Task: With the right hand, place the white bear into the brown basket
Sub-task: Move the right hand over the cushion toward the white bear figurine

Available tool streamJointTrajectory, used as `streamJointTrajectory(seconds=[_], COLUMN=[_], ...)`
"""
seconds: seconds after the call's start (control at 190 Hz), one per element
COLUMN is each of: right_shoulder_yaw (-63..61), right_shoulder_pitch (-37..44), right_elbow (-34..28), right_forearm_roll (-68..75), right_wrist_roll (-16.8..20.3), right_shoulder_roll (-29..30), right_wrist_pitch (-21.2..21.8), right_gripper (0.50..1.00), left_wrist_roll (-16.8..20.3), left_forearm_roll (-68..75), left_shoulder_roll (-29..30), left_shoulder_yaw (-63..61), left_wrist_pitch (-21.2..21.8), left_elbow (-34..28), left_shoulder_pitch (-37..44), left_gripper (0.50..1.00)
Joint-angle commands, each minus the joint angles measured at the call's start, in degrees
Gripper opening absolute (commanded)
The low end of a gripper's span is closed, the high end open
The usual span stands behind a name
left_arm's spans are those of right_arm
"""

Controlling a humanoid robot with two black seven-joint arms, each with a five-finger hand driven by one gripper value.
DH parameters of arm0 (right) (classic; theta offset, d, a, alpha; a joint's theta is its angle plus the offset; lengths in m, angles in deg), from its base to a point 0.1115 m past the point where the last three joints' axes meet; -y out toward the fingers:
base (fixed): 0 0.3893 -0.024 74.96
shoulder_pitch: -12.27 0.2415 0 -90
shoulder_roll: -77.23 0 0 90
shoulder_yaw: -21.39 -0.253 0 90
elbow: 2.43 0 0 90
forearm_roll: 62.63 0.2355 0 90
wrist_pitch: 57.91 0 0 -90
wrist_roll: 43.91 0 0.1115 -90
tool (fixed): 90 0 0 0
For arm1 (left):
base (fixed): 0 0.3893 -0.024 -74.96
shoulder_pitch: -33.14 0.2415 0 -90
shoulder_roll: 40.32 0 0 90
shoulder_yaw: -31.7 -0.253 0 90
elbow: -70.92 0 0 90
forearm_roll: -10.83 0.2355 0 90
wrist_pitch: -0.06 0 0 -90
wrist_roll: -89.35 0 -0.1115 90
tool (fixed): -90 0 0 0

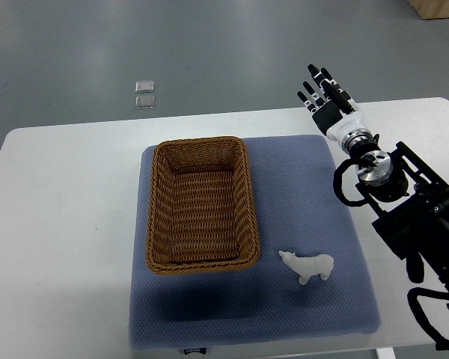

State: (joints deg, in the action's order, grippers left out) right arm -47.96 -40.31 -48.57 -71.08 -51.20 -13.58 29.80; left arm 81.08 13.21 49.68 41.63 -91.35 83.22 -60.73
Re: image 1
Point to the upper metal floor plate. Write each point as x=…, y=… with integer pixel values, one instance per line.
x=144, y=86

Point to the blue quilted mat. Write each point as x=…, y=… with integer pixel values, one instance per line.
x=297, y=211

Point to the brown wicker basket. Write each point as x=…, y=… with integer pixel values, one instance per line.
x=201, y=212

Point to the white toy polar bear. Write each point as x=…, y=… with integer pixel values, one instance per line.
x=321, y=265

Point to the white table leg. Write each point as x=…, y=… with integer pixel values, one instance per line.
x=385, y=353

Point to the wooden box corner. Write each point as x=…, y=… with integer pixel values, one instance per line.
x=431, y=9

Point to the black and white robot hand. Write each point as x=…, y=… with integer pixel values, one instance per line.
x=332, y=106

